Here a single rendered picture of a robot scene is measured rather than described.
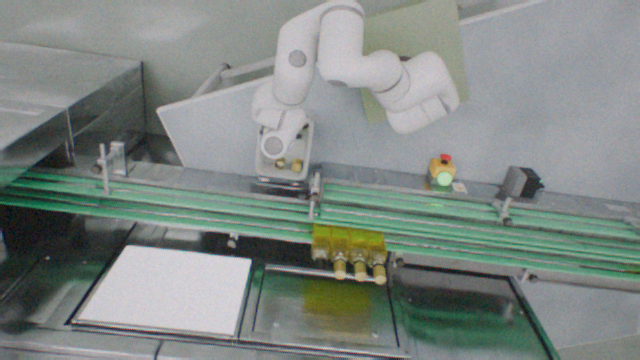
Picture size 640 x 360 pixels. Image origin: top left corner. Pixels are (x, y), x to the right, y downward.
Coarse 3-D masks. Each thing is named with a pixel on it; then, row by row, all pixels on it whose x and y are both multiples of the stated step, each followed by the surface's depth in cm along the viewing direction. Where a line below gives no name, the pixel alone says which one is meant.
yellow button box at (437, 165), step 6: (432, 162) 149; (438, 162) 148; (450, 162) 149; (432, 168) 148; (438, 168) 145; (444, 168) 145; (450, 168) 145; (432, 174) 148; (450, 174) 146; (432, 180) 147
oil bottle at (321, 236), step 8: (320, 224) 140; (312, 232) 143; (320, 232) 136; (328, 232) 137; (312, 240) 138; (320, 240) 132; (328, 240) 133; (312, 248) 131; (320, 248) 129; (328, 248) 130; (312, 256) 131; (328, 256) 131
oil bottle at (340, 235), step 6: (336, 228) 139; (342, 228) 140; (336, 234) 137; (342, 234) 137; (348, 234) 138; (336, 240) 134; (342, 240) 134; (348, 240) 135; (336, 246) 131; (342, 246) 132; (348, 246) 132; (336, 252) 130; (342, 252) 130; (348, 252) 131; (330, 258) 132
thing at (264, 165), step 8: (264, 128) 142; (312, 128) 137; (304, 136) 146; (312, 136) 138; (296, 144) 147; (304, 144) 147; (256, 152) 141; (288, 152) 149; (296, 152) 149; (304, 152) 148; (256, 160) 143; (264, 160) 150; (272, 160) 150; (288, 160) 150; (304, 160) 145; (256, 168) 144; (264, 168) 147; (272, 168) 148; (288, 168) 149; (304, 168) 144; (272, 176) 145; (280, 176) 145; (288, 176) 145; (296, 176) 146; (304, 176) 145
